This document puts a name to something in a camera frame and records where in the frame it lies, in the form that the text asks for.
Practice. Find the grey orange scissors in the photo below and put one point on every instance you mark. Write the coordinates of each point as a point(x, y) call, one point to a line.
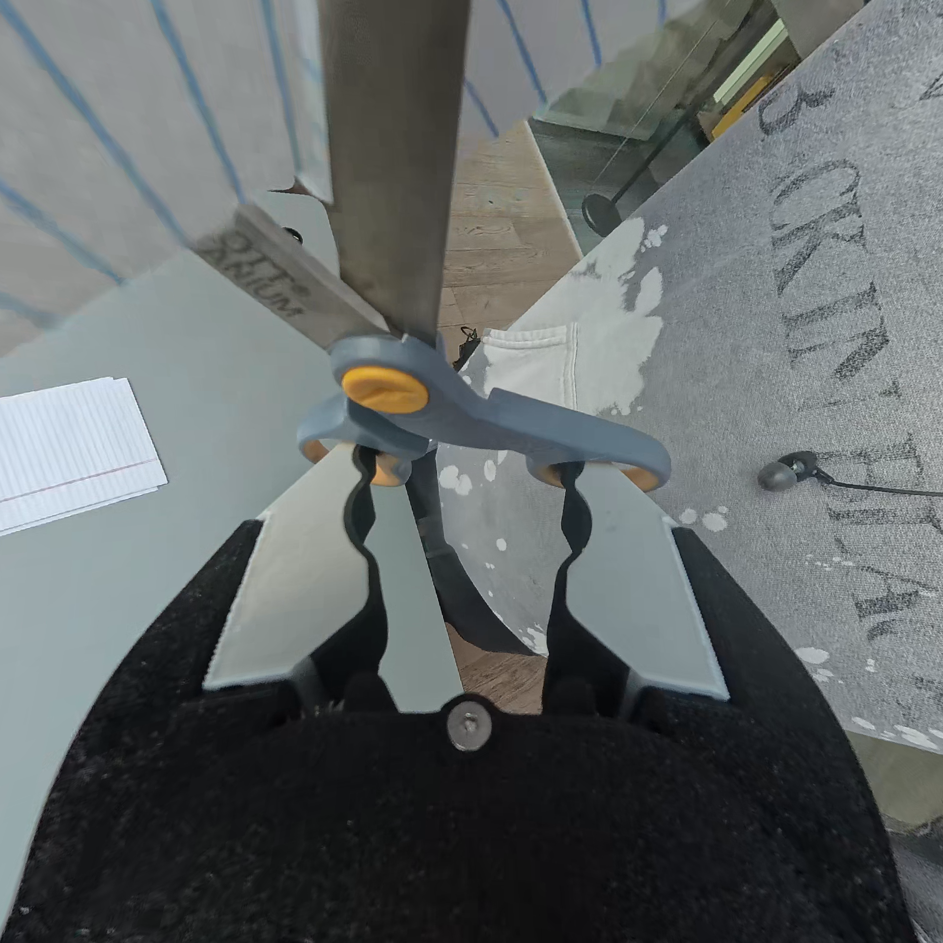
point(508, 427)

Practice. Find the person's grey hooded sweatshirt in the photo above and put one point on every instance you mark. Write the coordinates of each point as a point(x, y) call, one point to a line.
point(737, 368)

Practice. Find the stack of lined paper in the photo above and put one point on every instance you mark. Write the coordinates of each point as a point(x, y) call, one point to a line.
point(74, 449)

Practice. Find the lined paper sheet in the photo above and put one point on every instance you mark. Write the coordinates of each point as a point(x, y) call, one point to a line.
point(110, 110)

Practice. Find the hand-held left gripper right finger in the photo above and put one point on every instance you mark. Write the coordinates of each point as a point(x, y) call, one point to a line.
point(641, 589)

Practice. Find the black round base stand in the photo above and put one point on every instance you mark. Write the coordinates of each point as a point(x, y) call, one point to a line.
point(598, 215)

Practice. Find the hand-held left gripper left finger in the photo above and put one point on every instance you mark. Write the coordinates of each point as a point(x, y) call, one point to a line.
point(295, 589)

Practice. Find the glass railing panel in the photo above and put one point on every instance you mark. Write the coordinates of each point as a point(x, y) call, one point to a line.
point(626, 88)

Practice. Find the grey desk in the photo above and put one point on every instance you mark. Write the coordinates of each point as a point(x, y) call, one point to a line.
point(184, 442)

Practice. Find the small black round cap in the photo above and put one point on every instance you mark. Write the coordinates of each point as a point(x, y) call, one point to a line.
point(293, 236)

